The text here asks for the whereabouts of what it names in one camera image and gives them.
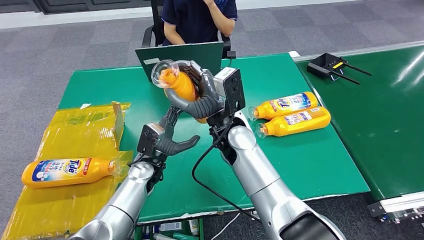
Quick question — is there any yellow plastic sheet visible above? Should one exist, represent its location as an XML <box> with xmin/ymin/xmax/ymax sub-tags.
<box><xmin>1</xmin><ymin>101</ymin><xmax>135</xmax><ymax>240</ymax></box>

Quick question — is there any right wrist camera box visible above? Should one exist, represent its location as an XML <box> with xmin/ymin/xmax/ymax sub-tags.
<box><xmin>213</xmin><ymin>67</ymin><xmax>247</xmax><ymax>117</ymax></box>

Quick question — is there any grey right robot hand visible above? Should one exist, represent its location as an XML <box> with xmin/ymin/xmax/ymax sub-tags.
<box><xmin>164</xmin><ymin>60</ymin><xmax>225</xmax><ymax>120</ymax></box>

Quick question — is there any green conveyor belt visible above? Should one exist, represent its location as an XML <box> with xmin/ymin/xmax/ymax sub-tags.
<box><xmin>293</xmin><ymin>40</ymin><xmax>424</xmax><ymax>224</ymax></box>

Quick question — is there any black controller with antennas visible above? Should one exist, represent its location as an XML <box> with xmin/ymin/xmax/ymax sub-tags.
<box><xmin>306</xmin><ymin>52</ymin><xmax>373</xmax><ymax>86</ymax></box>

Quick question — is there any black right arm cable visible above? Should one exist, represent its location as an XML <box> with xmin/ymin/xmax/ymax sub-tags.
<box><xmin>192</xmin><ymin>115</ymin><xmax>263</xmax><ymax>223</ymax></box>

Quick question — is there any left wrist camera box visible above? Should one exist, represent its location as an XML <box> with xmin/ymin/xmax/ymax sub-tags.
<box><xmin>136</xmin><ymin>122</ymin><xmax>166</xmax><ymax>157</ymax></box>

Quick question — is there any orange Tide detergent bottle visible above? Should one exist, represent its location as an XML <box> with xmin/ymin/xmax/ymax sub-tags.
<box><xmin>21</xmin><ymin>156</ymin><xmax>123</xmax><ymax>189</ymax></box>
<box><xmin>247</xmin><ymin>91</ymin><xmax>320</xmax><ymax>121</ymax></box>

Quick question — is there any orange bottle showing back label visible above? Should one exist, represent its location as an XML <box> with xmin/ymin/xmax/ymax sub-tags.
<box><xmin>255</xmin><ymin>106</ymin><xmax>332</xmax><ymax>139</ymax></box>

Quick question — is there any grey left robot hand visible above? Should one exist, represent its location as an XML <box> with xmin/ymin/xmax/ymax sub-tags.
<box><xmin>154</xmin><ymin>105</ymin><xmax>202</xmax><ymax>158</ymax></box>

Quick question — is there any white cable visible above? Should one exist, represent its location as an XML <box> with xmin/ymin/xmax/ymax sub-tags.
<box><xmin>211</xmin><ymin>212</ymin><xmax>242</xmax><ymax>240</ymax></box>

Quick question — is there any orange detergent bottle clear cap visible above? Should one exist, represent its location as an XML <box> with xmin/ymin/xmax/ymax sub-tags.
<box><xmin>150</xmin><ymin>59</ymin><xmax>210</xmax><ymax>124</ymax></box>

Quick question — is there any dark green laptop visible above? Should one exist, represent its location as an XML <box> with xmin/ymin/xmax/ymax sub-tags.
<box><xmin>135</xmin><ymin>41</ymin><xmax>225</xmax><ymax>83</ymax></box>

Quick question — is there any black office chair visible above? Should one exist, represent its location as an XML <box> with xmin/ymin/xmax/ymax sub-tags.
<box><xmin>141</xmin><ymin>0</ymin><xmax>232</xmax><ymax>60</ymax></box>

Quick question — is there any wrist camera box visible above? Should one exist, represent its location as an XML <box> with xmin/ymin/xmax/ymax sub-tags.
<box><xmin>213</xmin><ymin>67</ymin><xmax>247</xmax><ymax>117</ymax></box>
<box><xmin>136</xmin><ymin>122</ymin><xmax>166</xmax><ymax>157</ymax></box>

